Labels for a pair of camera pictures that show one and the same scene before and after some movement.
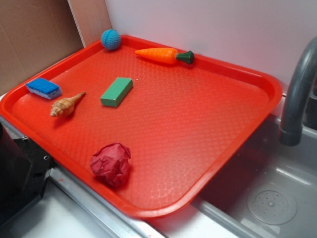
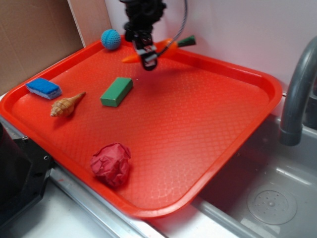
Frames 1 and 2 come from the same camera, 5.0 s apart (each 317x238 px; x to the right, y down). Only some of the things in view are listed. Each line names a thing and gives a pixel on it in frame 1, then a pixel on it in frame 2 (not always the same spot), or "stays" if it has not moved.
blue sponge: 44,88 stays
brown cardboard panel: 33,34 stays
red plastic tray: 147,128 stays
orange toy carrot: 166,55 → 160,46
